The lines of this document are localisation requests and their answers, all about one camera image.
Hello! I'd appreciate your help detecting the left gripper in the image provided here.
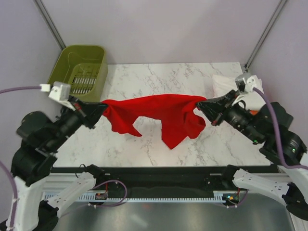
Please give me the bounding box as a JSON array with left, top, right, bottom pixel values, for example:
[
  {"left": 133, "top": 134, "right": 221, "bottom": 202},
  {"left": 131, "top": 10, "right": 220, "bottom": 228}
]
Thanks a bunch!
[{"left": 47, "top": 93, "right": 110, "bottom": 150}]

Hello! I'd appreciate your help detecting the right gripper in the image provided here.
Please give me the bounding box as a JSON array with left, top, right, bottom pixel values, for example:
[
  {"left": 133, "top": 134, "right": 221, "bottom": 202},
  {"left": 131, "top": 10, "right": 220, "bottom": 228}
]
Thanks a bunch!
[{"left": 194, "top": 89, "right": 264, "bottom": 143}]

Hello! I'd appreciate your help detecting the red t-shirt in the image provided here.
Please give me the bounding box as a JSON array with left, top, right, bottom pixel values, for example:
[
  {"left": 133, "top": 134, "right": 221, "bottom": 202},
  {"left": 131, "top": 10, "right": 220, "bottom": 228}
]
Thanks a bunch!
[{"left": 103, "top": 94, "right": 206, "bottom": 149}]

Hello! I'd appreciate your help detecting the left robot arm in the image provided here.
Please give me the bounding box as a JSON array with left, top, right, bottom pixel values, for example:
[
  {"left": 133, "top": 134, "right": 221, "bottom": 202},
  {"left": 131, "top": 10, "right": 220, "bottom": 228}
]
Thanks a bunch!
[{"left": 0, "top": 98, "right": 108, "bottom": 231}]

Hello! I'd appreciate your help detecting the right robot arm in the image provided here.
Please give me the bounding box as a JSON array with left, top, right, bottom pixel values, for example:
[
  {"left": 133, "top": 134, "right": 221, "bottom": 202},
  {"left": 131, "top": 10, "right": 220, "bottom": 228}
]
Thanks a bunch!
[{"left": 196, "top": 88, "right": 308, "bottom": 220}]

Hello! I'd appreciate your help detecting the folded white t-shirt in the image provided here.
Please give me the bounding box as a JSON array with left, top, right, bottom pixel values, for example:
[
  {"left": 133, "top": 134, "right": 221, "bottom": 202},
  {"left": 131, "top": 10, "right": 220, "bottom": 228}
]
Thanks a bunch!
[{"left": 212, "top": 75, "right": 265, "bottom": 111}]

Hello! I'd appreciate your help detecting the olive green plastic basket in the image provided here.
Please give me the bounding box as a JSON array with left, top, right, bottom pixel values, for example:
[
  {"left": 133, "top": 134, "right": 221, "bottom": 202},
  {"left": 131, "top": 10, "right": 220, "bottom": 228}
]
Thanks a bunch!
[{"left": 47, "top": 45, "right": 108, "bottom": 102}]

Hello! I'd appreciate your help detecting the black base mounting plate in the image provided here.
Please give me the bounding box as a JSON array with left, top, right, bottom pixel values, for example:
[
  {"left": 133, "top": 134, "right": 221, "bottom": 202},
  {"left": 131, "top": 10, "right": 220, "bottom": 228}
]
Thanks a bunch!
[{"left": 50, "top": 166, "right": 281, "bottom": 199}]

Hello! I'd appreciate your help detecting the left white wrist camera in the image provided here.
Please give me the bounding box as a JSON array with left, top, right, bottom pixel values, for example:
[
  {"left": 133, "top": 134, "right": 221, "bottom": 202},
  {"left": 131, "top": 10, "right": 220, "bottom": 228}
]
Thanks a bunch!
[{"left": 39, "top": 81, "right": 71, "bottom": 101}]

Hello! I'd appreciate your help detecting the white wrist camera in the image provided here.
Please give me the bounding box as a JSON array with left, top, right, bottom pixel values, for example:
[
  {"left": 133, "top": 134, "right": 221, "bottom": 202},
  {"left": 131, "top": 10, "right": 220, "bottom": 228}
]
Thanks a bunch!
[
  {"left": 39, "top": 81, "right": 71, "bottom": 101},
  {"left": 235, "top": 73, "right": 260, "bottom": 93}
]

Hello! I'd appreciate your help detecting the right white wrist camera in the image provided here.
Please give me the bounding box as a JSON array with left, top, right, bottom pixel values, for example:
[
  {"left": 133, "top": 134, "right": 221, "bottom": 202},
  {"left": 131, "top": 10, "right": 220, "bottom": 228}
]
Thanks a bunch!
[{"left": 235, "top": 73, "right": 260, "bottom": 93}]

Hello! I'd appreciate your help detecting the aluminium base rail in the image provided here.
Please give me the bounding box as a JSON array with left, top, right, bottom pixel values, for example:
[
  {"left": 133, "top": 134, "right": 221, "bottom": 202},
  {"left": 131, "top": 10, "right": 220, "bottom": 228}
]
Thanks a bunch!
[{"left": 43, "top": 173, "right": 77, "bottom": 192}]

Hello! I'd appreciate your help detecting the white slotted cable duct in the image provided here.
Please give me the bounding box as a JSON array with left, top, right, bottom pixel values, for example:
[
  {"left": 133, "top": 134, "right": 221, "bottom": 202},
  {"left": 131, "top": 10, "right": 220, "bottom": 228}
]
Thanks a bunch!
[{"left": 76, "top": 192, "right": 226, "bottom": 203}]

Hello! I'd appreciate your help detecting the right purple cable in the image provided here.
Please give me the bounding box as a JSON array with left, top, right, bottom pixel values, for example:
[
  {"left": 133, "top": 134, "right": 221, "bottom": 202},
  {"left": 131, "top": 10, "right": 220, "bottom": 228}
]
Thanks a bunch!
[{"left": 223, "top": 88, "right": 308, "bottom": 210}]

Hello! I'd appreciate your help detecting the purple cable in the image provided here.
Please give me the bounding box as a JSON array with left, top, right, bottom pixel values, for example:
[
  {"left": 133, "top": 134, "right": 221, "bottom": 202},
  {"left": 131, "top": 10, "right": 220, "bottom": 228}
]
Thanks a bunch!
[
  {"left": 223, "top": 88, "right": 308, "bottom": 210},
  {"left": 0, "top": 86, "right": 127, "bottom": 224}
]

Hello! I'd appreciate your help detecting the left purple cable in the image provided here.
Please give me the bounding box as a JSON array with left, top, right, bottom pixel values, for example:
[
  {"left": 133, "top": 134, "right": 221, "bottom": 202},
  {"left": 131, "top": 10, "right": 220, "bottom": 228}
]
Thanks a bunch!
[{"left": 0, "top": 86, "right": 127, "bottom": 224}]

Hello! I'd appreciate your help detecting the left aluminium frame post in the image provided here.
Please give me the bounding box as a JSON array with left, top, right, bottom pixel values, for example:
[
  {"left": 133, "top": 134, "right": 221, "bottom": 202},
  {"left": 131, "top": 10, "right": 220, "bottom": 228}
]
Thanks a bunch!
[{"left": 33, "top": 0, "right": 66, "bottom": 50}]

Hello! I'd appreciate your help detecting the aluminium frame post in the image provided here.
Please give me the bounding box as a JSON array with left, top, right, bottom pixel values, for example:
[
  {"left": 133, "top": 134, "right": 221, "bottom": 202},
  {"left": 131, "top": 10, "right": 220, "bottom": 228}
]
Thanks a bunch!
[
  {"left": 241, "top": 0, "right": 288, "bottom": 73},
  {"left": 33, "top": 0, "right": 66, "bottom": 50}
]

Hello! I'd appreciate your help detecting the right aluminium frame post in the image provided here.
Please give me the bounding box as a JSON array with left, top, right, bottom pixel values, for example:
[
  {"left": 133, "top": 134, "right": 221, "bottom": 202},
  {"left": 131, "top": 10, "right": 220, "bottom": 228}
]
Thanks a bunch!
[{"left": 241, "top": 0, "right": 288, "bottom": 73}]

